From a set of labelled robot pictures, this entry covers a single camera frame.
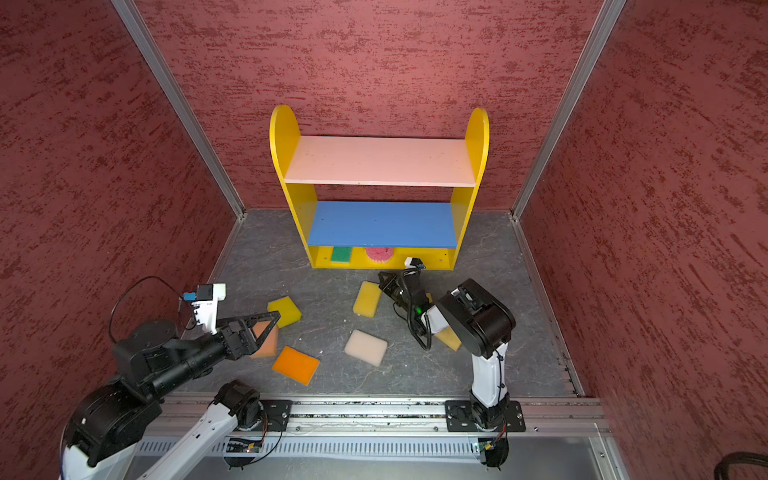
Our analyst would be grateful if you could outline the dark yellow sponge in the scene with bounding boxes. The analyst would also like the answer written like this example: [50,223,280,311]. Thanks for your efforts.
[353,281,382,318]

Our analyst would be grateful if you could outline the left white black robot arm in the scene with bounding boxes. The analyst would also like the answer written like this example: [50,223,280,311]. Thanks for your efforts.
[59,312,292,479]

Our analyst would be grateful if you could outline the salmon pink sponge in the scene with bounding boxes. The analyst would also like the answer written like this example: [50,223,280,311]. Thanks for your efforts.
[250,320,280,359]

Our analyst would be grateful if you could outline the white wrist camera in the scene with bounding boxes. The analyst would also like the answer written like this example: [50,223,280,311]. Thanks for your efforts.
[405,257,425,270]
[182,283,226,334]

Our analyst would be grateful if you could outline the right aluminium corner post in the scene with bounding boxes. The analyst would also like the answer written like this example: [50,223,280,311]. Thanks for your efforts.
[511,0,626,223]

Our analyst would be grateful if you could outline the orange sponge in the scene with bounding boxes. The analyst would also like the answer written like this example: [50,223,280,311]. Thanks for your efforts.
[272,346,320,386]

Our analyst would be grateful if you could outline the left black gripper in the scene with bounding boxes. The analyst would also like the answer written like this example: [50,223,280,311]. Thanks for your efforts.
[151,310,282,396]

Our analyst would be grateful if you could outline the left circuit board with wires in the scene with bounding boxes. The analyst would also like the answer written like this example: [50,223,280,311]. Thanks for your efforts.
[222,413,283,471]

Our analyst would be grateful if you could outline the yellow shelf pink blue boards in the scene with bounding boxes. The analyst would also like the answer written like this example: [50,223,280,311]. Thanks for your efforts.
[269,105,490,270]

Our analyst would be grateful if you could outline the green yellow sponge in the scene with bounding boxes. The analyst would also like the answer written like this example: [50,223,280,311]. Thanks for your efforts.
[331,247,353,264]

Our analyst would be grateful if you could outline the pale pink sponge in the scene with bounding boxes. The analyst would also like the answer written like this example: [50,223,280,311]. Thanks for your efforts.
[344,330,388,367]

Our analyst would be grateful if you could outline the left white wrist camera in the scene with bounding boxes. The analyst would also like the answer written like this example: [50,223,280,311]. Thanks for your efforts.
[182,283,226,334]

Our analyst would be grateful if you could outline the smiley face sponge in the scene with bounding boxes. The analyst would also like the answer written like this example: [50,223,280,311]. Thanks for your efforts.
[365,247,394,263]

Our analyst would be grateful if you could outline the left aluminium corner post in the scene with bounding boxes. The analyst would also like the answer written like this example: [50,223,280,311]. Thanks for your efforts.
[111,0,246,222]

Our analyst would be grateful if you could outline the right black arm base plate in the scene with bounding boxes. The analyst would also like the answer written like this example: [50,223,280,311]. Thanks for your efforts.
[444,399,526,433]

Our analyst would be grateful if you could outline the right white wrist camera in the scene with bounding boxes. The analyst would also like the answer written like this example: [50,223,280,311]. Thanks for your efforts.
[405,257,425,270]

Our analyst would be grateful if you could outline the bright yellow sponge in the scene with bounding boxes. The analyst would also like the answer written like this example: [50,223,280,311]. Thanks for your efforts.
[267,296,302,329]

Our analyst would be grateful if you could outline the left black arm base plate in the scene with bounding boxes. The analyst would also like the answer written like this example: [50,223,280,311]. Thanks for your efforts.
[237,399,294,432]

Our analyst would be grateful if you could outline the aluminium corner post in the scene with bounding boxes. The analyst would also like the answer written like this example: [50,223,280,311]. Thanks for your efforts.
[111,0,246,222]
[511,0,626,223]

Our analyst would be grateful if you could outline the circuit board with wires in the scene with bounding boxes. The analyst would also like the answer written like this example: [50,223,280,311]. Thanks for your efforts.
[222,413,283,471]
[478,426,509,469]

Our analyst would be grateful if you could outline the tan yellow sponge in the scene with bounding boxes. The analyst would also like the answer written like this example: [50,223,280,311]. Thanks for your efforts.
[433,327,462,352]

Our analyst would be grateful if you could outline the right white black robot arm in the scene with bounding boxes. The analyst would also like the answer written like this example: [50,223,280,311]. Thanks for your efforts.
[378,267,516,430]

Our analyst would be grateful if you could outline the right circuit board with wires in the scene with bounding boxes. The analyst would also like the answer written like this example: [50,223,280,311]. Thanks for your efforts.
[478,426,509,469]

